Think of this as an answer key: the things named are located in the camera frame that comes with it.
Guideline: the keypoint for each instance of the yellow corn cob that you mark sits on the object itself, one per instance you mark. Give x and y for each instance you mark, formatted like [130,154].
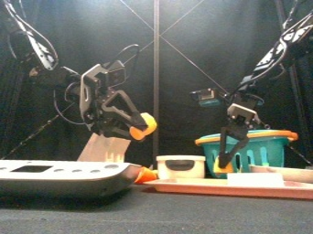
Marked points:
[229,169]

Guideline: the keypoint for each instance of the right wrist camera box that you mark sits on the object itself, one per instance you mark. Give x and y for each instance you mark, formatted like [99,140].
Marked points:
[209,98]

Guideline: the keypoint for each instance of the teal basket with orange rim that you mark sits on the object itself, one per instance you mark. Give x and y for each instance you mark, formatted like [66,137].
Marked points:
[265,149]

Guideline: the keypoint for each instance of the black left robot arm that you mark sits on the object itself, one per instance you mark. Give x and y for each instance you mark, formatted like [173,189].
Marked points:
[39,50]

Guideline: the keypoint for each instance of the small white bowl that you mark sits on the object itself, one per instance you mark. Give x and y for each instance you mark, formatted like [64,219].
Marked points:
[181,167]

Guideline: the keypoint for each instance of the cream slotted toy block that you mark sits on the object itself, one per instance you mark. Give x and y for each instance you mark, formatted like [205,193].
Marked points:
[102,147]

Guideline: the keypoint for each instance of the white plastic board with holes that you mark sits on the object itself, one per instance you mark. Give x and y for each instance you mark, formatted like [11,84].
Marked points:
[64,176]

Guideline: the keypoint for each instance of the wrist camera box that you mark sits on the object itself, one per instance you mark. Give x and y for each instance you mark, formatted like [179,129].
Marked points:
[116,74]
[209,98]

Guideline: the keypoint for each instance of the orange toy piece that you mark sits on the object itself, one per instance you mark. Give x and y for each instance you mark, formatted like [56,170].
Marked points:
[145,176]

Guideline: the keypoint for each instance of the white flat rectangular block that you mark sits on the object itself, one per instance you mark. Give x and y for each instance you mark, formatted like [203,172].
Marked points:
[256,179]

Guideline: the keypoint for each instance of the vertical metal frame pole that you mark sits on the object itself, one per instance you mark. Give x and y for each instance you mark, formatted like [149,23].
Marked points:
[155,61]

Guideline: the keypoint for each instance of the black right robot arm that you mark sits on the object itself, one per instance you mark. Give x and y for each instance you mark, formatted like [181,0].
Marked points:
[281,48]

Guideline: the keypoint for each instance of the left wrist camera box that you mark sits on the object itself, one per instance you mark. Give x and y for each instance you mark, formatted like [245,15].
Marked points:
[116,74]

